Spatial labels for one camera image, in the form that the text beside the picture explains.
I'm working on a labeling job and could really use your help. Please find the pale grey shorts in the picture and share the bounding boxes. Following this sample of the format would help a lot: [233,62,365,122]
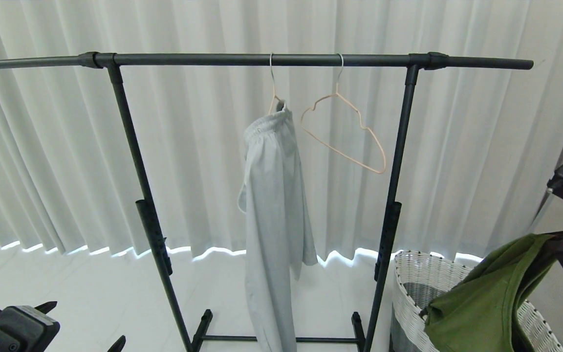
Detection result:
[237,101,319,352]

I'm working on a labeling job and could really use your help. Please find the black clothes rack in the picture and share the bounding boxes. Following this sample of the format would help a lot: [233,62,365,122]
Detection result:
[0,51,534,352]

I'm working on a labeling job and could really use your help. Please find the pink clothes hanger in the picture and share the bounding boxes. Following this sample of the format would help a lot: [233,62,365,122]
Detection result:
[267,54,288,116]
[300,54,388,175]

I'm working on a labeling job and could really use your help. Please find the white laundry basket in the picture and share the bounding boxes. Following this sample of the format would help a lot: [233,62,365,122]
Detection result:
[390,250,563,352]

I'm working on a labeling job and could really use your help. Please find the green garment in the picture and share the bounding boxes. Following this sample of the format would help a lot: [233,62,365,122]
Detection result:
[421,233,560,352]

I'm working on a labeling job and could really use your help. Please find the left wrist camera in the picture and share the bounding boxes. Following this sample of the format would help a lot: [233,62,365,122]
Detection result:
[0,303,61,352]

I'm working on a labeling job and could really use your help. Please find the white curtain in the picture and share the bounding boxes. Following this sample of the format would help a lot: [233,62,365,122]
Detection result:
[0,0,563,267]

